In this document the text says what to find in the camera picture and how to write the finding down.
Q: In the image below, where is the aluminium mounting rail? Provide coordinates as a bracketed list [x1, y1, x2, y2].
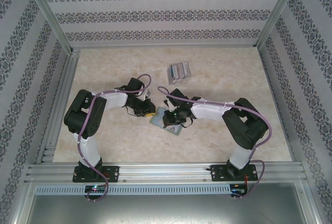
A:
[24, 162, 306, 184]

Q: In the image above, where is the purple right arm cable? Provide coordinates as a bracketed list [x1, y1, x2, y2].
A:
[157, 86, 273, 202]

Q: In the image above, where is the aluminium frame post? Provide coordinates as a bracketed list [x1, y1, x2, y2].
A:
[254, 0, 305, 50]
[23, 0, 73, 53]

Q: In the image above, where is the pink blue credit card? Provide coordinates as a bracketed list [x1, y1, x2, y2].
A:
[165, 126, 183, 135]

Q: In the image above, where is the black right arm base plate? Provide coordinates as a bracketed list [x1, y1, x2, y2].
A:
[211, 165, 259, 183]

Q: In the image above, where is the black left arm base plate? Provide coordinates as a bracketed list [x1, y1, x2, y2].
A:
[72, 165, 120, 184]

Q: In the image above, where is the grey metal panel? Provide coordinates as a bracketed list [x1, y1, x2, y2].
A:
[25, 194, 311, 224]

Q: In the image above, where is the right circuit board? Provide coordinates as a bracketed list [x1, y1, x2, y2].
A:
[230, 183, 249, 196]

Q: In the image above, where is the aluminium side rail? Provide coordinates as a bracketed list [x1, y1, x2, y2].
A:
[36, 49, 81, 164]

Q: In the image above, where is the mint green card holder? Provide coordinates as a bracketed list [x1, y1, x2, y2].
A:
[149, 106, 184, 137]

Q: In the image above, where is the left circuit board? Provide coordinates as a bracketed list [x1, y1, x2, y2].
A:
[85, 185, 107, 193]

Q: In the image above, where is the circuit board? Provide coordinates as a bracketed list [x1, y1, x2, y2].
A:
[85, 185, 107, 193]
[230, 183, 249, 196]

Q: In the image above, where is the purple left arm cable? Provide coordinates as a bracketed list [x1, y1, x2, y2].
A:
[77, 74, 153, 204]

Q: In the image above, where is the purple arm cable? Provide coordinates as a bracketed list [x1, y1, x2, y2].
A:
[77, 74, 153, 204]
[157, 86, 273, 202]

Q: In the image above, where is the slotted grey cable duct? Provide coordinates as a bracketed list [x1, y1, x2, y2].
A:
[35, 184, 232, 196]

